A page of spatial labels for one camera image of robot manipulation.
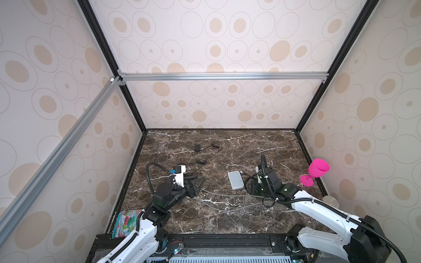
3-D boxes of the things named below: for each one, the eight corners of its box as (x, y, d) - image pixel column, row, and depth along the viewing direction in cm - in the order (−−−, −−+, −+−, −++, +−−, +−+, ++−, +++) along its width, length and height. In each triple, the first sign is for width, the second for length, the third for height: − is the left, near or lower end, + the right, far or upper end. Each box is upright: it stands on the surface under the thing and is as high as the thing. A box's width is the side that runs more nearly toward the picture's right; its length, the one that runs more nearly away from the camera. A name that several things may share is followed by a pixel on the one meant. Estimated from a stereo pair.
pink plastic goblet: (302, 186, 94) (317, 171, 82) (298, 174, 100) (310, 158, 87) (316, 186, 94) (332, 171, 82) (311, 174, 100) (325, 158, 87)
